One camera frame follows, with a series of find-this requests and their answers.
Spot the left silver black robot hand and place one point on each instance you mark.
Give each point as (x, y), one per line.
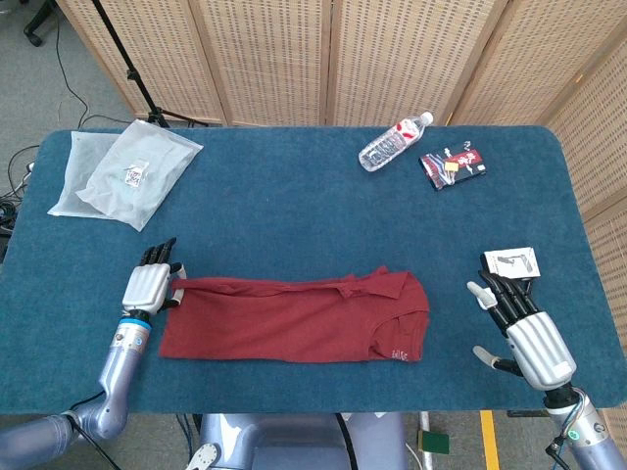
(147, 286)

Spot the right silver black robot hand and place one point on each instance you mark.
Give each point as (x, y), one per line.
(541, 347)

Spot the red t-shirt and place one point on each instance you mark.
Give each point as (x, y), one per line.
(274, 323)

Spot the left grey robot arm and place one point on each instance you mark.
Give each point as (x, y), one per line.
(120, 362)

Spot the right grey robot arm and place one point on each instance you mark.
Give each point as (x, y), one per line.
(588, 440)

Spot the white and black box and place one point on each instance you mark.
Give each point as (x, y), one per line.
(514, 262)

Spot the plain translucent plastic bag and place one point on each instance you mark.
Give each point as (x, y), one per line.
(73, 186)

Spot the labelled translucent plastic bag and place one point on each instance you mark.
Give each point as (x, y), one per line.
(142, 161)

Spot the green card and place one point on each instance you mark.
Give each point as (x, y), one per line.
(433, 442)

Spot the white table leg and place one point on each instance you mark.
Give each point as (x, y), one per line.
(427, 457)

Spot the blue table cloth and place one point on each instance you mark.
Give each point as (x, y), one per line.
(294, 161)

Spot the dark red snack packet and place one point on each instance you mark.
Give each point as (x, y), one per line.
(465, 164)

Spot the black tripod stand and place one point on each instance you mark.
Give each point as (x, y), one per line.
(131, 76)

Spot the grey robot torso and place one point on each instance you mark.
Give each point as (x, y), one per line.
(294, 440)

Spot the clear plastic water bottle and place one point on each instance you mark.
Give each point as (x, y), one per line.
(389, 144)

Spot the rattan folding screen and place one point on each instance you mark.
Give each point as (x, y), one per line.
(269, 59)

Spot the black office chair base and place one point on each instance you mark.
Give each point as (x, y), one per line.
(34, 36)

